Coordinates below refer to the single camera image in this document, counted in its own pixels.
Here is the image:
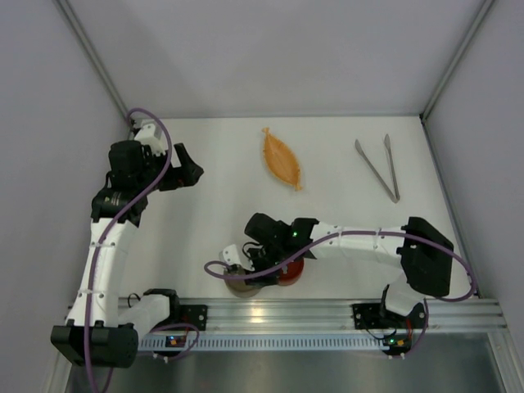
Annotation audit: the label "red round lid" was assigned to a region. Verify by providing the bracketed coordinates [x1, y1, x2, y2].
[279, 258, 304, 277]

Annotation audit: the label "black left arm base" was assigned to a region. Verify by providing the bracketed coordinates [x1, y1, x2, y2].
[160, 304, 208, 331]

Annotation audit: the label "metal tongs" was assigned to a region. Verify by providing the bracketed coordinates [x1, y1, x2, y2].
[354, 133, 401, 204]

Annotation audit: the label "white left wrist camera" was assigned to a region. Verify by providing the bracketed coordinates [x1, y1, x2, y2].
[134, 122, 167, 156]

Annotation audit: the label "grey round metal container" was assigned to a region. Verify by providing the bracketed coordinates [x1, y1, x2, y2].
[225, 281, 261, 298]

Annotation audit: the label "red round metal container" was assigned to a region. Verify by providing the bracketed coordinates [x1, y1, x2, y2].
[278, 272, 301, 287]

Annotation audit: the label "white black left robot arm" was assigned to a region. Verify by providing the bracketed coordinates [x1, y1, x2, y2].
[51, 141, 204, 368]

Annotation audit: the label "woven bamboo basket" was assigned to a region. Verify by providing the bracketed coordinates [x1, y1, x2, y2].
[262, 127, 302, 191]

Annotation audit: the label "slotted grey cable duct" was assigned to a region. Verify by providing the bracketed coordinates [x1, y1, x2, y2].
[138, 333, 386, 352]

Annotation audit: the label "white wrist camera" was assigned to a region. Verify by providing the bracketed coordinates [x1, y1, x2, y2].
[219, 244, 242, 266]
[134, 122, 167, 156]

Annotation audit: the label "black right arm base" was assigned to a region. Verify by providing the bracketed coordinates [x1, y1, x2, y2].
[351, 302, 426, 330]

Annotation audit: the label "aluminium mounting rail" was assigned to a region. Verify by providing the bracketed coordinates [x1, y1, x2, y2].
[65, 297, 507, 333]

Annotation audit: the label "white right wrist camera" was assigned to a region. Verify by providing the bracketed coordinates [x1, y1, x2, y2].
[219, 244, 242, 266]

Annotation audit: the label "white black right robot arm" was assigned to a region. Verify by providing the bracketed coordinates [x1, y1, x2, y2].
[244, 213, 454, 316]

